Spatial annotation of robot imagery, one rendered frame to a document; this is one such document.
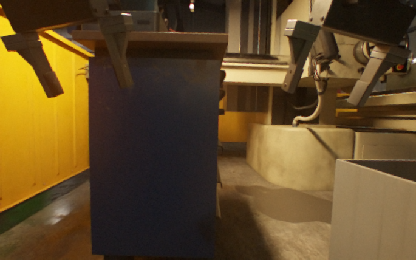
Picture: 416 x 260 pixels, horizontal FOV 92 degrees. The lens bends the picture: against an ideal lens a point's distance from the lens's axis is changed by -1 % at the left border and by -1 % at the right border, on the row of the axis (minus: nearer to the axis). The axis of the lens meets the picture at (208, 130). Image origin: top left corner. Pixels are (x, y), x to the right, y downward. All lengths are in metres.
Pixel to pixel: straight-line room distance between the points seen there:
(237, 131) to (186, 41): 3.70
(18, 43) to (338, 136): 2.23
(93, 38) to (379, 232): 0.97
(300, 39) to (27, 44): 0.41
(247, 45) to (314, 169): 1.57
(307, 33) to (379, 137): 2.26
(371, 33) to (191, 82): 0.51
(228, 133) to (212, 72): 3.58
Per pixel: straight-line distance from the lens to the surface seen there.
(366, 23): 0.39
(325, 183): 2.31
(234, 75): 2.15
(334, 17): 0.36
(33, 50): 0.43
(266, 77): 2.23
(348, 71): 2.31
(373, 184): 0.69
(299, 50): 0.36
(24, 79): 1.66
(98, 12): 0.36
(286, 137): 2.14
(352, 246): 0.80
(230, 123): 4.27
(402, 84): 2.71
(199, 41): 0.70
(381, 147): 2.59
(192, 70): 0.74
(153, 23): 0.76
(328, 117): 2.96
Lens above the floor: 0.69
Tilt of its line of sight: 4 degrees down
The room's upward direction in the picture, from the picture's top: 2 degrees clockwise
